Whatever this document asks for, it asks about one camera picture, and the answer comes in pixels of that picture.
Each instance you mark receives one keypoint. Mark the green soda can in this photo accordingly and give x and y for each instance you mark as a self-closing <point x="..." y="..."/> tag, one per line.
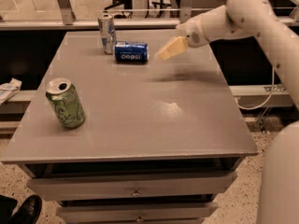
<point x="63" y="98"/>

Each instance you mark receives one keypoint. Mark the grey upper drawer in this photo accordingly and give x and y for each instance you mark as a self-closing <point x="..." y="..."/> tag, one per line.
<point x="131" y="186"/>

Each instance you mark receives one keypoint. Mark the white crumpled packet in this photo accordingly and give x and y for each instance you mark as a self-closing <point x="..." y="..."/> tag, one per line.
<point x="8" y="90"/>

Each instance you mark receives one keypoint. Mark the blue pepsi can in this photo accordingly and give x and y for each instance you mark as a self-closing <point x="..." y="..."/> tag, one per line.
<point x="130" y="51"/>

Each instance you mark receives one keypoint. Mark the grey lower drawer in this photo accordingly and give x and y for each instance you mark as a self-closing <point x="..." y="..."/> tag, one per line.
<point x="137" y="213"/>

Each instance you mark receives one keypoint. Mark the grey drawer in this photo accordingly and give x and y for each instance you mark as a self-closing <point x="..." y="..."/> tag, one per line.
<point x="131" y="186"/>
<point x="137" y="213"/>

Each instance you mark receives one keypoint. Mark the black leather shoe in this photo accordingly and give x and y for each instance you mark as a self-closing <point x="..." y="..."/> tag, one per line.
<point x="29" y="211"/>

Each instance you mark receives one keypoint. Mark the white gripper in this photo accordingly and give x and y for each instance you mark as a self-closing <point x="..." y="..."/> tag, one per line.
<point x="191" y="34"/>

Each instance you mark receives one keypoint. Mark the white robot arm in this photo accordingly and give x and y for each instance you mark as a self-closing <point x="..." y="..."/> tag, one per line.
<point x="279" y="192"/>

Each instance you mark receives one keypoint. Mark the silver redbull can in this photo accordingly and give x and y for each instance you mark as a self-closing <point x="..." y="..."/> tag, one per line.
<point x="107" y="33"/>

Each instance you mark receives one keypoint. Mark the grey metal railing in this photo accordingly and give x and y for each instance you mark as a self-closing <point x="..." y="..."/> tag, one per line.
<point x="19" y="15"/>

